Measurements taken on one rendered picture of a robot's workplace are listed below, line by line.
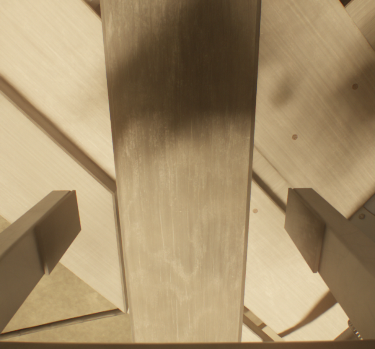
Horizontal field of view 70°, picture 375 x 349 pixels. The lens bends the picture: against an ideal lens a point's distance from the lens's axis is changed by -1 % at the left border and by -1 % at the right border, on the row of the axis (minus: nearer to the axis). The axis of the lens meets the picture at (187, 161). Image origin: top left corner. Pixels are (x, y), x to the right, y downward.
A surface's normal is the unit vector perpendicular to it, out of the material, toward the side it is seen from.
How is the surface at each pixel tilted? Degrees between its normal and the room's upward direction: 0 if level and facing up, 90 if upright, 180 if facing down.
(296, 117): 0
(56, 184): 0
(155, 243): 0
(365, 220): 90
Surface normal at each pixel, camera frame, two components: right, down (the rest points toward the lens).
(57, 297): 0.00, 0.29
